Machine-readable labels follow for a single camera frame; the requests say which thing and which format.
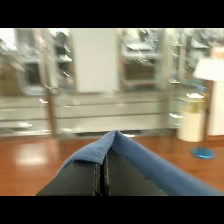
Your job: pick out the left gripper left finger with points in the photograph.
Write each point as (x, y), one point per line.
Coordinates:
(75, 180)

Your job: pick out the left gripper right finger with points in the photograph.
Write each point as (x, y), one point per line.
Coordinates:
(126, 180)

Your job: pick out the blue shirt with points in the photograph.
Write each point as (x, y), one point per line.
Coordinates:
(156, 166)

